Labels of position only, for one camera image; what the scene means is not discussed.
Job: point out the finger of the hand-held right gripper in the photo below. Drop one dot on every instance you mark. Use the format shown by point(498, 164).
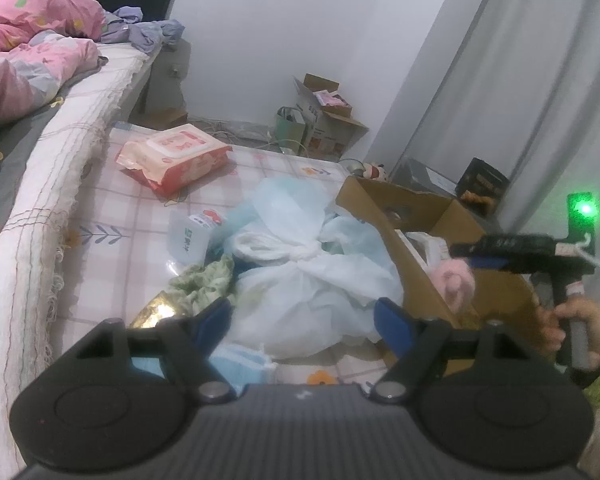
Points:
point(467, 250)

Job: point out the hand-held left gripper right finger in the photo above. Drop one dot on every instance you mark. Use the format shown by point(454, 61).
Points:
point(392, 325)

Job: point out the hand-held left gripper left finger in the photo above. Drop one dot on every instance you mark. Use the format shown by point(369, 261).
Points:
point(215, 322)

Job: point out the small white packet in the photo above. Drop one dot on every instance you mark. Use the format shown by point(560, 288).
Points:
point(430, 247)

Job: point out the pink plush toy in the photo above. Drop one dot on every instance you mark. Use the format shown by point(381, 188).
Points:
point(452, 285)

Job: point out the green patterned cloth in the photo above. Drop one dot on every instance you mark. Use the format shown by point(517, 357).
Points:
point(205, 280)

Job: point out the blue white tissue pack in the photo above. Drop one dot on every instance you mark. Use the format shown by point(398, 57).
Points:
point(240, 360)

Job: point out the gold foil packet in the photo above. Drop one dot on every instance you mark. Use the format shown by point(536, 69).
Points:
point(152, 310)

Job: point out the white tissue pack green print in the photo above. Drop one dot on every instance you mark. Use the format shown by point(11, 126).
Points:
point(192, 237)

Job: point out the large brown cardboard box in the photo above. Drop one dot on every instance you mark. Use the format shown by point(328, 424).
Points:
point(375, 200)

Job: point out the person's right hand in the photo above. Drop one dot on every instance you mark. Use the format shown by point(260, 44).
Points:
point(592, 320)

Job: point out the black gold printed box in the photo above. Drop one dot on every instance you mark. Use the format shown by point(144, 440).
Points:
point(482, 185)

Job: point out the dark grey storage case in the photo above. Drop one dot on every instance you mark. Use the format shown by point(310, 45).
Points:
point(425, 177)

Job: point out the white plastic bag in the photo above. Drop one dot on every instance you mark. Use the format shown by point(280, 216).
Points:
point(305, 300)

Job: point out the checked floral floor mat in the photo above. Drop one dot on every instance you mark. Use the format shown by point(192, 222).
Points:
point(130, 250)

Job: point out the small white red plush toy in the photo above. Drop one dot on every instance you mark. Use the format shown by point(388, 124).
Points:
point(375, 171)

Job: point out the pale blue plastic bag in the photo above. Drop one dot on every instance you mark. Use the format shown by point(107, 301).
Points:
point(285, 205)

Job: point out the grey curtain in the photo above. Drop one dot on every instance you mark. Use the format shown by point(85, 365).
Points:
point(505, 85)

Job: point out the pink wet wipes pack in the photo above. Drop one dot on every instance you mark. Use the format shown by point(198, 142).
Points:
point(175, 157)

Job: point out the open printed cardboard box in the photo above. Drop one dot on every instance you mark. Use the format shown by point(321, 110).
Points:
point(330, 130)

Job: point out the pink packet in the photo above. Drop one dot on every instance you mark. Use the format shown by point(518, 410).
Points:
point(330, 98)

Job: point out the green paper bag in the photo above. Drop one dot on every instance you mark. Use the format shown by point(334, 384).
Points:
point(292, 130)

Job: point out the small brown cardboard box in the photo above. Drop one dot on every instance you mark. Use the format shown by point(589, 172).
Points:
point(167, 117)

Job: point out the grey nightstand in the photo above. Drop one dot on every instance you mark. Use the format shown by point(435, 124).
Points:
point(172, 75)

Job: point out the lavender clothes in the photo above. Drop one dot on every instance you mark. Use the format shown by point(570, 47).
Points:
point(140, 30)

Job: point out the pink patterned quilt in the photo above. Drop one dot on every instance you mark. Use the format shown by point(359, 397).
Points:
point(30, 35)

